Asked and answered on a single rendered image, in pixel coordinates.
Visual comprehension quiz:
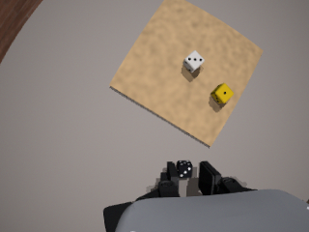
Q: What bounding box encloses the tan square mat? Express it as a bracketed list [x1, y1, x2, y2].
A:
[109, 0, 263, 146]

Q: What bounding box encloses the yellow die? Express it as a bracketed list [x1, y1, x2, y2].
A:
[211, 83, 234, 103]

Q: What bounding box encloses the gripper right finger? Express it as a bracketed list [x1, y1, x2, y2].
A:
[198, 160, 257, 195]

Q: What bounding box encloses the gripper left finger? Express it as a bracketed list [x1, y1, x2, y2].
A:
[103, 161, 180, 232]

